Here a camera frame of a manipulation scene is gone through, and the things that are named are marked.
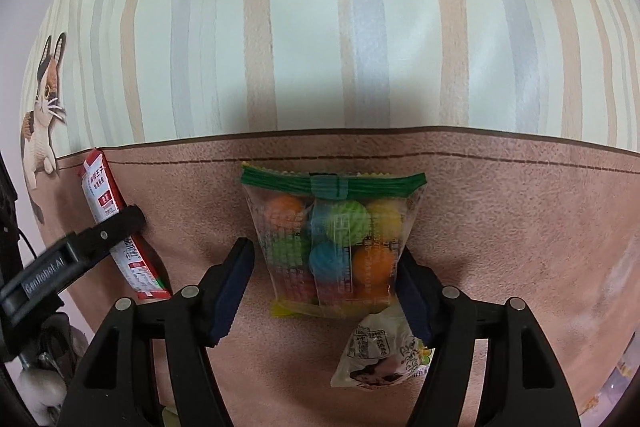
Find striped cat blanket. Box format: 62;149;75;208
22;0;639;407

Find colourful candy ball bag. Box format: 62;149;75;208
241;165;427;319

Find red white snack packet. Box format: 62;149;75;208
80;148;171;300

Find white cartoon snack packet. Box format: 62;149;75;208
330;301;434;390

